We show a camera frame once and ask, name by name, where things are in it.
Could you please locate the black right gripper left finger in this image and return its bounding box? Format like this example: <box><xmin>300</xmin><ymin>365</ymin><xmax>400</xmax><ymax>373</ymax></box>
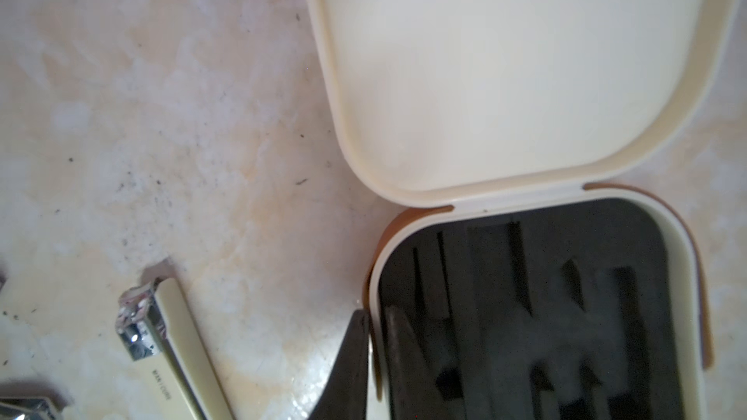
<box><xmin>309</xmin><ymin>309</ymin><xmax>370</xmax><ymax>420</ymax></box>

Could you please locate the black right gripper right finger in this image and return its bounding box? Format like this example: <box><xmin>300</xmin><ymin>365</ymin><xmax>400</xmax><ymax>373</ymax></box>
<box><xmin>385</xmin><ymin>305</ymin><xmax>456</xmax><ymax>419</ymax></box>

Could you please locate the cream nail clipper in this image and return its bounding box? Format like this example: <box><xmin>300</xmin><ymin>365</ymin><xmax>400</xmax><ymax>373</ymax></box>
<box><xmin>115</xmin><ymin>277</ymin><xmax>233</xmax><ymax>419</ymax></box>

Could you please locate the cream nail kit case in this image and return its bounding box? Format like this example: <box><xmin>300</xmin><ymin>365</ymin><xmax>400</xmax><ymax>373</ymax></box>
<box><xmin>307</xmin><ymin>0</ymin><xmax>740</xmax><ymax>419</ymax></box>

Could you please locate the small silver clipper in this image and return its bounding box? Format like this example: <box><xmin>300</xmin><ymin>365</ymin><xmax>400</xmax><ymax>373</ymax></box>
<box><xmin>0</xmin><ymin>397</ymin><xmax>63</xmax><ymax>420</ymax></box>

